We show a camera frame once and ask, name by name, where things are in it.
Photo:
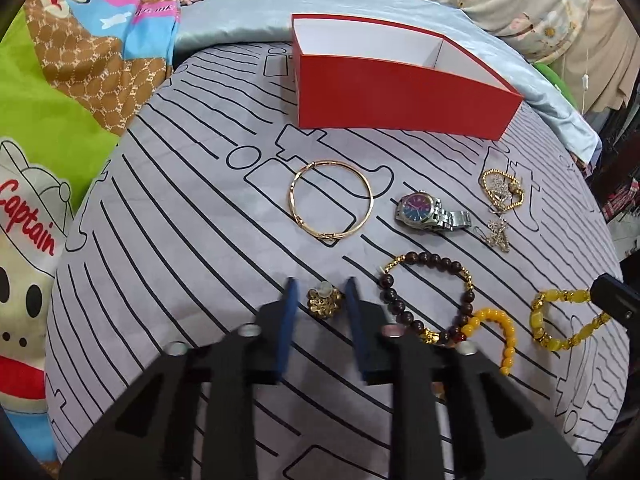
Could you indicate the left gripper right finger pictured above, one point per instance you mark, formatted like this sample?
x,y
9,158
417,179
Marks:
x,y
376,352

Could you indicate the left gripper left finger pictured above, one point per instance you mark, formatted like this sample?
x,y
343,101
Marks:
x,y
276,322

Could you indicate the silver wrist watch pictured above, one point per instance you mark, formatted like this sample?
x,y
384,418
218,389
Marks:
x,y
424,212

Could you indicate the grey striped bed sheet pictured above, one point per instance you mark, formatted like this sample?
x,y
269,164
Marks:
x,y
214,198

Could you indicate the beige curtain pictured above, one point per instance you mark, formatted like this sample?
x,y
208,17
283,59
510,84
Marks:
x,y
602,65

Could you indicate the green plastic object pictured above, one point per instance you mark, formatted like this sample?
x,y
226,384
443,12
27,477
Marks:
x,y
557,82

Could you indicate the red cardboard box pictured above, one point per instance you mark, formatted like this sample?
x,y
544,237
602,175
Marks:
x,y
364,73

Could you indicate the light blue quilt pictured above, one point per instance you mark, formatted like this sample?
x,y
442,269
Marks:
x,y
206,23

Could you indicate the colourful monkey cartoon blanket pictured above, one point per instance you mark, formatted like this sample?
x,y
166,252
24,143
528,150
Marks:
x,y
73,75

